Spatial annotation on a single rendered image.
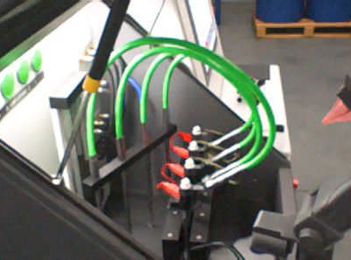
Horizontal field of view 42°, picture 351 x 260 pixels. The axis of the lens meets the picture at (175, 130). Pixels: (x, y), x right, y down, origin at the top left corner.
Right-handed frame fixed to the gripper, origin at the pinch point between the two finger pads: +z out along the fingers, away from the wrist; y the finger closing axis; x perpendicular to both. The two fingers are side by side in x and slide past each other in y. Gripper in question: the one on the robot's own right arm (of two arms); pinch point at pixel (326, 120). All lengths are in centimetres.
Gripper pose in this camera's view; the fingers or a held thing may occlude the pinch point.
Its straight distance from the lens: 104.6
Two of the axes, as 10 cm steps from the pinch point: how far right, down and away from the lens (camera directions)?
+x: -3.8, 4.5, -8.1
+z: -6.1, 5.3, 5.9
